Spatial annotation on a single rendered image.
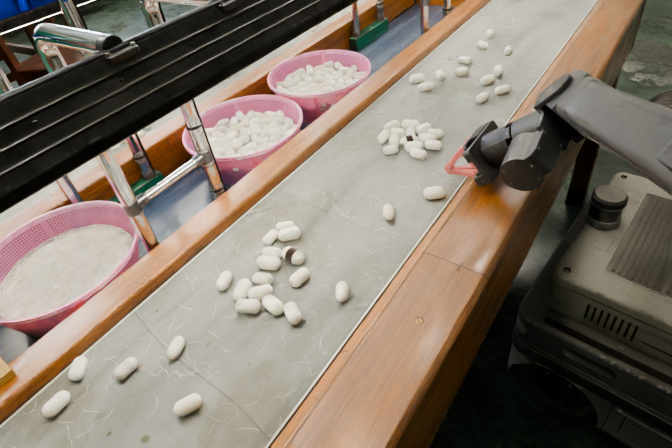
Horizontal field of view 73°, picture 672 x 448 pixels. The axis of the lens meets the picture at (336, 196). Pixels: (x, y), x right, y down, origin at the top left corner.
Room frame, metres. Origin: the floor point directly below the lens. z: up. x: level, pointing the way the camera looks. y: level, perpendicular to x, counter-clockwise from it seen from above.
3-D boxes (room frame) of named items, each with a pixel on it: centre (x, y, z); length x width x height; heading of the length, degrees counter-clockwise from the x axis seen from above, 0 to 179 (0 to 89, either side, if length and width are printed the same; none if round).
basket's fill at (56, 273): (0.57, 0.47, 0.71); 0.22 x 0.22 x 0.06
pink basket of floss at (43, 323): (0.57, 0.47, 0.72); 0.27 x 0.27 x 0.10
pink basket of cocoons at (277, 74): (1.11, -0.01, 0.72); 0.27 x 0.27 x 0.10
